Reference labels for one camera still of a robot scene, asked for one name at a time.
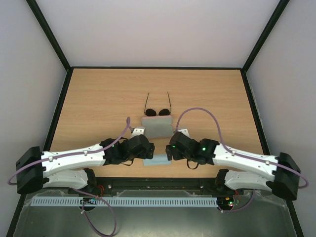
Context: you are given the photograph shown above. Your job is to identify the light blue cleaning cloth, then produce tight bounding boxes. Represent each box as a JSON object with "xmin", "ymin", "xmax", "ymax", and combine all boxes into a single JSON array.
[{"xmin": 143, "ymin": 154, "xmax": 172, "ymax": 166}]

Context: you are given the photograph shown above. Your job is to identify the pink glasses case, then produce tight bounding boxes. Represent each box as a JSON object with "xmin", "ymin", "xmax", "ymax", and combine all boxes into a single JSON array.
[{"xmin": 141, "ymin": 116, "xmax": 174, "ymax": 139}]

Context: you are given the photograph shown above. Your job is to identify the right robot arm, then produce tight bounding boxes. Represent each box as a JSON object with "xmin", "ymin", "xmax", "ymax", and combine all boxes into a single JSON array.
[{"xmin": 165, "ymin": 132, "xmax": 301, "ymax": 200}]

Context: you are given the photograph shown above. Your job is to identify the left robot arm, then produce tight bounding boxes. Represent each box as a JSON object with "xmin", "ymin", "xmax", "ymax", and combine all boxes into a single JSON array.
[{"xmin": 16, "ymin": 134, "xmax": 155, "ymax": 195}]

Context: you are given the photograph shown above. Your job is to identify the black round sunglasses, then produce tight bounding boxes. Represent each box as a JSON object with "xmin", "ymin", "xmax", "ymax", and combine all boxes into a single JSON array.
[{"xmin": 144, "ymin": 92, "xmax": 172, "ymax": 117}]

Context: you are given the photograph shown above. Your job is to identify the left controller circuit board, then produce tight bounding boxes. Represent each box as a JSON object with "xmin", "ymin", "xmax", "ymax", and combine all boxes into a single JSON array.
[{"xmin": 79, "ymin": 196, "xmax": 103, "ymax": 206}]

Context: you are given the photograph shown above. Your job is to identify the controller circuit board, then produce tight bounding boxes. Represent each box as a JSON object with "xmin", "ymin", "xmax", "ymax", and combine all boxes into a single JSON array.
[
  {"xmin": 79, "ymin": 196, "xmax": 103, "ymax": 206},
  {"xmin": 217, "ymin": 195, "xmax": 240, "ymax": 210}
]

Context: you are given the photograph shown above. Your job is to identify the right controller circuit board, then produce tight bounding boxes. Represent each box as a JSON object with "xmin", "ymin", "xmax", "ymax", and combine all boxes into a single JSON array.
[{"xmin": 217, "ymin": 195, "xmax": 240, "ymax": 210}]

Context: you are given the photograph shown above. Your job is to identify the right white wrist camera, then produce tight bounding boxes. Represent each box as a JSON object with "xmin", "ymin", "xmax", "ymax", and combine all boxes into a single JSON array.
[{"xmin": 177, "ymin": 128, "xmax": 190, "ymax": 138}]

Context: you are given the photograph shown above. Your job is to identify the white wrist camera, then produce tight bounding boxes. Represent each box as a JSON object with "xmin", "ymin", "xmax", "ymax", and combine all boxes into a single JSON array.
[
  {"xmin": 177, "ymin": 128, "xmax": 190, "ymax": 138},
  {"xmin": 130, "ymin": 127, "xmax": 145, "ymax": 138}
]

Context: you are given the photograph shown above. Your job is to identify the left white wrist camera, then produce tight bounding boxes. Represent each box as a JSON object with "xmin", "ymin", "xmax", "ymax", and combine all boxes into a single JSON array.
[{"xmin": 130, "ymin": 127, "xmax": 145, "ymax": 138}]

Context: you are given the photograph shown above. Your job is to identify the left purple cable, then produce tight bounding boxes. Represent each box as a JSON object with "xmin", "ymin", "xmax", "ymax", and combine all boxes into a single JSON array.
[{"xmin": 8, "ymin": 117, "xmax": 131, "ymax": 237}]

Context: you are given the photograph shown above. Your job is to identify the purple cable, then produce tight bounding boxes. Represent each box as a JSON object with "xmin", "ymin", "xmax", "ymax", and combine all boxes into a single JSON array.
[
  {"xmin": 175, "ymin": 107, "xmax": 309, "ymax": 213},
  {"xmin": 8, "ymin": 117, "xmax": 131, "ymax": 237}
]

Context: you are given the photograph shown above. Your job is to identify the light blue slotted cable duct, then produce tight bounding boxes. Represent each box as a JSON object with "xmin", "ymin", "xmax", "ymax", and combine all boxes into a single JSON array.
[{"xmin": 30, "ymin": 197, "xmax": 218, "ymax": 207}]

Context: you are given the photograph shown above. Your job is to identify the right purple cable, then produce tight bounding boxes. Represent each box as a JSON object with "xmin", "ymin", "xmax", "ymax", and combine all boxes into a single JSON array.
[{"xmin": 175, "ymin": 107, "xmax": 309, "ymax": 213}]

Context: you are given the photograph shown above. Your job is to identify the black aluminium frame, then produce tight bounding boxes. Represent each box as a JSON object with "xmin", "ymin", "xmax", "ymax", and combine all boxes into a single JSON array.
[{"xmin": 6, "ymin": 0, "xmax": 304, "ymax": 237}]

